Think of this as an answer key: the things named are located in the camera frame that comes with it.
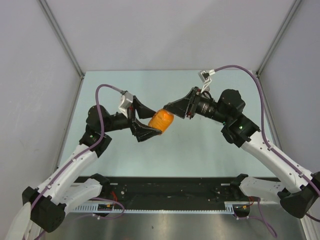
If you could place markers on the right aluminium frame post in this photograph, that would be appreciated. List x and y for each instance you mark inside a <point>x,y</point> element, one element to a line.
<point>289,16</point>

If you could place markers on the orange juice bottle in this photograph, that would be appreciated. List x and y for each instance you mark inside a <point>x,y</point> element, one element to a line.
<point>161,120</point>

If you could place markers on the left aluminium frame post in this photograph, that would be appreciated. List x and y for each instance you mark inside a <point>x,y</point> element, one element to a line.
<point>49,15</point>

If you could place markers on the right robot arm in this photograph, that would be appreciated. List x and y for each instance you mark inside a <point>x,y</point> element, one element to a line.
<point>297,188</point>

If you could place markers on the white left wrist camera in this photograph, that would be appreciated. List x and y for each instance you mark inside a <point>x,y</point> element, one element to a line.
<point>126,101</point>

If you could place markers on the aluminium frame post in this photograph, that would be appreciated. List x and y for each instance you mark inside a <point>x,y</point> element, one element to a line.
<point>49,15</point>
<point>289,16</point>

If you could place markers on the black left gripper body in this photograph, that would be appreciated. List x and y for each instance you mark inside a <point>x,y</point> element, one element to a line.
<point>131,113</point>

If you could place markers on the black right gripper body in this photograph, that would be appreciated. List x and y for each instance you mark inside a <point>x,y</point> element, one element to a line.
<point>193,104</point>

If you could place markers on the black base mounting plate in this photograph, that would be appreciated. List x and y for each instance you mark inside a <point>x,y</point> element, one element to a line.
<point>175,194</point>

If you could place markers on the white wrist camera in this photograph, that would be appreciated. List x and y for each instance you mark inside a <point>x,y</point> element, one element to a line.
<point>205,76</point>
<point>126,101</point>

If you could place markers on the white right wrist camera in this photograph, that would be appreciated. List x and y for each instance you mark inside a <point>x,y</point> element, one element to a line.
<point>205,76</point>

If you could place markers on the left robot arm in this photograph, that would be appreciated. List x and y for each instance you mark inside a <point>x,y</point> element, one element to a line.
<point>52,200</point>

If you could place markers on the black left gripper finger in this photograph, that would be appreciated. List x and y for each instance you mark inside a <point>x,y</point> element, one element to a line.
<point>143,111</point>
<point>144,132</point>

